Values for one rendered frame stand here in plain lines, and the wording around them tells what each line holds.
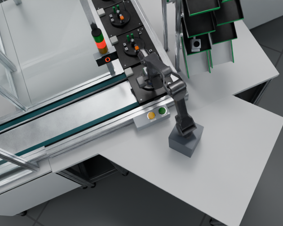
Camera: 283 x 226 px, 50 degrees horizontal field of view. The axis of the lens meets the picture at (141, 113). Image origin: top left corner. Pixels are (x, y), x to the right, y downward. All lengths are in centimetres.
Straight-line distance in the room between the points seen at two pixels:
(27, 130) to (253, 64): 146
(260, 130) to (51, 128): 123
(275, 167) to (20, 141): 198
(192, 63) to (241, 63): 38
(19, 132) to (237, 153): 129
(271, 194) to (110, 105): 154
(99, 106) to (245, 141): 89
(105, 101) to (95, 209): 112
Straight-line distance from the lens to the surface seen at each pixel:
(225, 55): 185
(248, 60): 205
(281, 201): 273
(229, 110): 188
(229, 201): 176
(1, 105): 218
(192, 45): 159
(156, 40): 198
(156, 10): 224
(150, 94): 178
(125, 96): 185
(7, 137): 201
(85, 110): 187
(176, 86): 127
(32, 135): 194
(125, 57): 192
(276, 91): 299
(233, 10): 159
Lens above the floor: 259
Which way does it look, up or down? 68 degrees down
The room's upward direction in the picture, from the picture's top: 16 degrees counter-clockwise
